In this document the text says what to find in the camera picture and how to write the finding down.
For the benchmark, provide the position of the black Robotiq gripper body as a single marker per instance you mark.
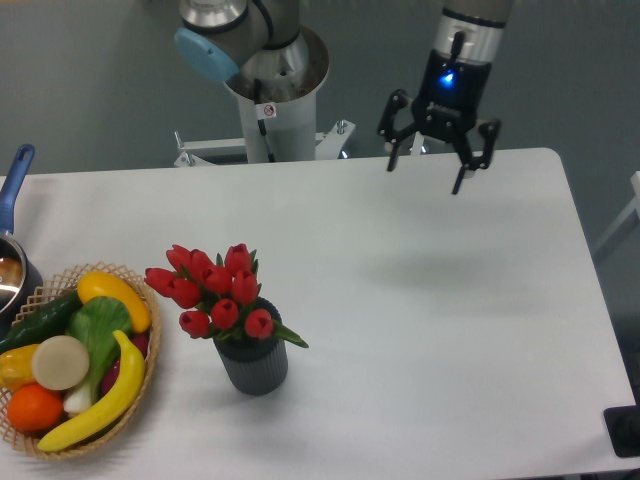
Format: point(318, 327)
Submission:
point(446, 106)

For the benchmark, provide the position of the red tulip bouquet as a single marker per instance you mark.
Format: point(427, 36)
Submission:
point(219, 297)

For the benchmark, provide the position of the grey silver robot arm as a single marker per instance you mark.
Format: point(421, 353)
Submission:
point(274, 67)

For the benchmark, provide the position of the dark grey ribbed vase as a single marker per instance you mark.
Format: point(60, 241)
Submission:
point(254, 357)

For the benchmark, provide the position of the black device at table edge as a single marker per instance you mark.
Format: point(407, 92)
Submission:
point(623, 428)

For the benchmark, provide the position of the dark red vegetable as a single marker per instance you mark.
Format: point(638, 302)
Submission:
point(141, 342)

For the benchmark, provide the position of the yellow squash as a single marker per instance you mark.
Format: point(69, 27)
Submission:
point(102, 284)

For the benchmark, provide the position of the green bok choy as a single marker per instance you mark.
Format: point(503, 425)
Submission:
point(93, 325)

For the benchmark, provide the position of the yellow banana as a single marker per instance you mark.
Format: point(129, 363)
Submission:
point(106, 410)

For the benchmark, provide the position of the green cucumber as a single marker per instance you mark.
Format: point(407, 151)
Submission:
point(48, 321)

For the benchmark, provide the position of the beige round disc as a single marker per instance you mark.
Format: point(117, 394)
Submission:
point(60, 363)

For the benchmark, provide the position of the yellow bell pepper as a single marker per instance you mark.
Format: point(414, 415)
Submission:
point(16, 370)

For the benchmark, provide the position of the orange fruit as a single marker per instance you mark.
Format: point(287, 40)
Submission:
point(34, 408)

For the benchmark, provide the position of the woven wicker basket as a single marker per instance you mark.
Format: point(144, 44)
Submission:
point(53, 288)

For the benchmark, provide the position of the white furniture frame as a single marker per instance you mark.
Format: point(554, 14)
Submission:
point(626, 221)

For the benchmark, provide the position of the blue handled saucepan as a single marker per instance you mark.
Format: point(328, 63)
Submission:
point(19, 277)

